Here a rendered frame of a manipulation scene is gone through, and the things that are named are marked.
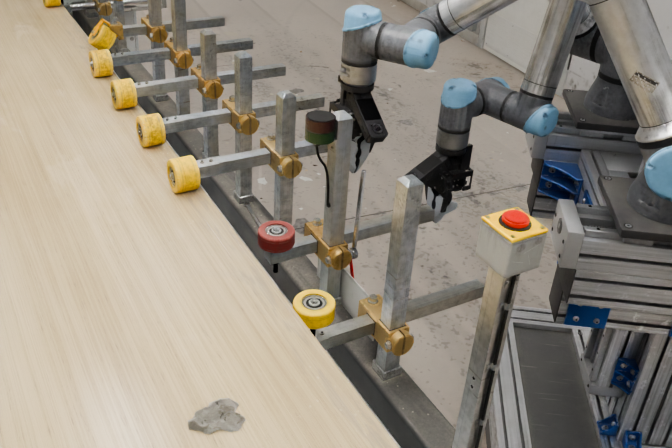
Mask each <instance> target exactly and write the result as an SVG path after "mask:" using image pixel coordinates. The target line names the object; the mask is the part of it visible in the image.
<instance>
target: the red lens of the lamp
mask: <svg viewBox="0 0 672 448"><path fill-rule="evenodd" d="M308 113H309V112H308ZM308 113H307V114H308ZM307 114H306V117H305V128H306V129H307V130H309V131H311V132H314V133H329V132H332V131H334V130H335V126H336V116H335V115H334V114H333V113H332V114H333V115H334V116H335V119H333V120H332V121H331V122H326V123H320V122H319V123H318V122H313V121H311V120H310V119H308V117H307Z"/></svg>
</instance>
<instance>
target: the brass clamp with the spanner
mask: <svg viewBox="0 0 672 448"><path fill-rule="evenodd" d="M323 221H324V219H321V223H322V225H321V226H314V225H313V221H312V222H307V223H305V227H304V236H308V235H312V236H313V237H314V238H315V239H316V240H317V252H315V254H316V255H317V256H318V258H319V259H320V260H321V261H322V262H323V263H324V264H325V266H326V267H327V268H328V267H333V268H334V269H335V270H341V269H344V268H346V267H347V266H348V265H349V264H350V262H351V259H352V255H351V253H350V252H349V251H348V244H347V243H346V242H345V240H344V243H342V244H338V245H334V246H329V245H328V244H327V243H326V242H325V241H324V240H323V239H322V237H323Z"/></svg>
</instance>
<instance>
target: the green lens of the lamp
mask: <svg viewBox="0 0 672 448"><path fill-rule="evenodd" d="M305 140H306V141H307V142H309V143H312V144H316V145H326V144H330V143H332V142H333V141H334V140H335V130H334V131H333V132H331V133H329V134H314V133H311V132H309V131H308V130H307V129H306V128H305Z"/></svg>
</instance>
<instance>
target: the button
mask: <svg viewBox="0 0 672 448"><path fill-rule="evenodd" d="M502 221H503V222H504V223H505V224H506V225H507V226H509V227H512V228H517V229H520V228H524V227H527V226H528V225H529V222H530V218H529V217H528V215H527V214H525V213H524V212H522V211H518V210H508V211H505V212H504V213H503V214H502Z"/></svg>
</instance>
